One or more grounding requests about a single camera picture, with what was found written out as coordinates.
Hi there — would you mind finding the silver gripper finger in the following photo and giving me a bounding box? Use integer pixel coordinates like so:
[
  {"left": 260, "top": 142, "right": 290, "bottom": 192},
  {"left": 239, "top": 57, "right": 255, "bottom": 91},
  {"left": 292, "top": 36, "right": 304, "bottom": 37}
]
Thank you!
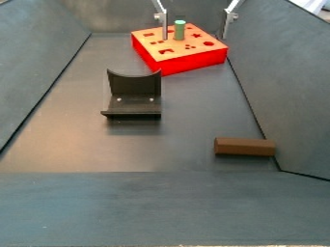
[
  {"left": 151, "top": 0, "right": 167, "bottom": 41},
  {"left": 221, "top": 0, "right": 244, "bottom": 40}
]

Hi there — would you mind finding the black curved holder stand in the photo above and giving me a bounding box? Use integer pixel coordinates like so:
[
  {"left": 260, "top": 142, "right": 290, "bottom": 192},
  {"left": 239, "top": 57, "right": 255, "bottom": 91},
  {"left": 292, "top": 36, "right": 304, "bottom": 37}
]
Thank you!
[{"left": 100, "top": 70, "right": 161, "bottom": 118}]

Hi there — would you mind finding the red shape sorter block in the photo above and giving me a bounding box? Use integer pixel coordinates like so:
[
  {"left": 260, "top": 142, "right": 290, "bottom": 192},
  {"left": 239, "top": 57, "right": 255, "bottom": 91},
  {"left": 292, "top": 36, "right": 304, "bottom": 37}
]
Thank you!
[{"left": 131, "top": 23, "right": 228, "bottom": 76}]

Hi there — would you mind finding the green cylinder peg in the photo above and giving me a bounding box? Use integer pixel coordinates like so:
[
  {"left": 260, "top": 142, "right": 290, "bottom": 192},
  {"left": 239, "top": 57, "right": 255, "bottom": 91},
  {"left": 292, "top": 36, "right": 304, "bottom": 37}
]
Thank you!
[{"left": 173, "top": 20, "right": 185, "bottom": 41}]

